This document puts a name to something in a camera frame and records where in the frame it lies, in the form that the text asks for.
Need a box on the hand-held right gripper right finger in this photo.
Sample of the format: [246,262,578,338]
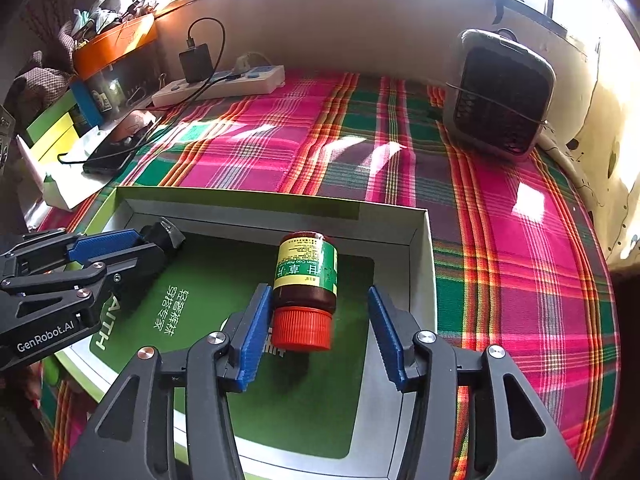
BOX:
[367,285,583,480]

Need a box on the green white cardboard box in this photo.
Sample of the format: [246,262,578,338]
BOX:
[55,186,438,480]

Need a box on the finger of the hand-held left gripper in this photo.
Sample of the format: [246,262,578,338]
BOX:
[0,242,173,328]
[0,228,146,281]

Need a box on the white power strip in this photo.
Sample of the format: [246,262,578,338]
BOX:
[151,64,286,108]

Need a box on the checked cloth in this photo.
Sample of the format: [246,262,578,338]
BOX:
[10,50,76,126]

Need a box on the grey desktop fan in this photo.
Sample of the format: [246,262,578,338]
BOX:
[442,28,557,161]

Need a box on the black smartphone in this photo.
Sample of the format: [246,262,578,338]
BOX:
[82,127,151,177]

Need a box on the pink green plaid blanket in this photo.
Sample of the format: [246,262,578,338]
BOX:
[37,70,621,480]

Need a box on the cream heart print curtain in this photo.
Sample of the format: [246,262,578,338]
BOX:
[540,35,640,261]

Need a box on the black charger cable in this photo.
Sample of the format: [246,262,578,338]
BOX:
[57,17,227,166]

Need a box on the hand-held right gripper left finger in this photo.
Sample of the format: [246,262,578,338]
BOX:
[59,282,275,480]

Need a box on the white plastic stand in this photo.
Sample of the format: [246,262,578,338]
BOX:
[15,135,48,196]

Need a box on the brown medicine bottle red cap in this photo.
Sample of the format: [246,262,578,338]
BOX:
[270,231,339,352]

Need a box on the blue box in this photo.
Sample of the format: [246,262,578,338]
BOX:
[70,80,106,128]

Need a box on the small black plastic case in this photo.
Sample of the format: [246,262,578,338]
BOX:
[140,217,186,261]

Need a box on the orange box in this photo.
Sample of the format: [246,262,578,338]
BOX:
[72,12,160,81]

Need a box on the green yellow box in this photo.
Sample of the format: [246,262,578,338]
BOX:
[25,90,83,166]

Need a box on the white plug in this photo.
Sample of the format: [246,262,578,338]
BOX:
[235,51,273,73]

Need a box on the black charger adapter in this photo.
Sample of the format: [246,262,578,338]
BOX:
[179,44,215,84]

